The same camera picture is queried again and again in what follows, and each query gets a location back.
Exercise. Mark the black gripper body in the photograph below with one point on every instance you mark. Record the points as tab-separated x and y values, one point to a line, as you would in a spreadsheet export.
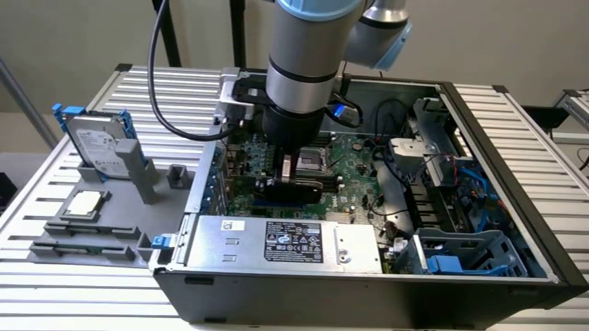
292	131

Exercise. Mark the black graphics card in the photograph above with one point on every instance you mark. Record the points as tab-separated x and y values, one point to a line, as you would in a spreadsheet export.
305	193

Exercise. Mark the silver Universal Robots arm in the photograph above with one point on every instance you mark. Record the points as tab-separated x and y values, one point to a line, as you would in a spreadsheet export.
300	51

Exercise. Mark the CPU socket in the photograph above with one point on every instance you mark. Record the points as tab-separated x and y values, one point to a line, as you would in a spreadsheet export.
314	162

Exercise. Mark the green motherboard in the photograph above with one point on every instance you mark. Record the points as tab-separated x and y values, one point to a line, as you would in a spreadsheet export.
352	193

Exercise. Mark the silver power supply unit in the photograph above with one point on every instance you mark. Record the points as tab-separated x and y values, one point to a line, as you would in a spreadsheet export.
249	248

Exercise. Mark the metal drive cage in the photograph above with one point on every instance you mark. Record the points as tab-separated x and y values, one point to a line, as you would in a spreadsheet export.
428	151

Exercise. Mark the black stand pole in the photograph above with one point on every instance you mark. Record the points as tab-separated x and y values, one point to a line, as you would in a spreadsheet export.
239	31
171	31

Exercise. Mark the blue case latch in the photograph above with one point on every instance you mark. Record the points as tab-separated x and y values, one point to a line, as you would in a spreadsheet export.
162	241

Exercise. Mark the black open PC case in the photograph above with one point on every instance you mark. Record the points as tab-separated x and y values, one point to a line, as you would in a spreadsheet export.
322	296

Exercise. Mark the grey parts rack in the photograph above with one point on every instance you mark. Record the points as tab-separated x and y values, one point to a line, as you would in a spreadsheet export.
115	213

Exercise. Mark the silver hard disk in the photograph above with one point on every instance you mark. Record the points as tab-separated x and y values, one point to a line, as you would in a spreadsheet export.
94	145

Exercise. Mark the silver CPU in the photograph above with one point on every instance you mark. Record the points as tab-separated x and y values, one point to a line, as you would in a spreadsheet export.
84	203

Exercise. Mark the blue-grey disk bay cage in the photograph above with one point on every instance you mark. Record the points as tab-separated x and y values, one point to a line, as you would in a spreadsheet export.
479	248

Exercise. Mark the grey slanted metal pole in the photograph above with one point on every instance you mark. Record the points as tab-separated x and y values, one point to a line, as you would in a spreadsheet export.
26	103

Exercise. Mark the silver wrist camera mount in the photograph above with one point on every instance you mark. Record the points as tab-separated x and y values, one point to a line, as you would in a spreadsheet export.
227	93

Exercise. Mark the blue disk carrier bracket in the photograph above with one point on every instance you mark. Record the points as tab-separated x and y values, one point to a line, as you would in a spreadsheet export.
74	110

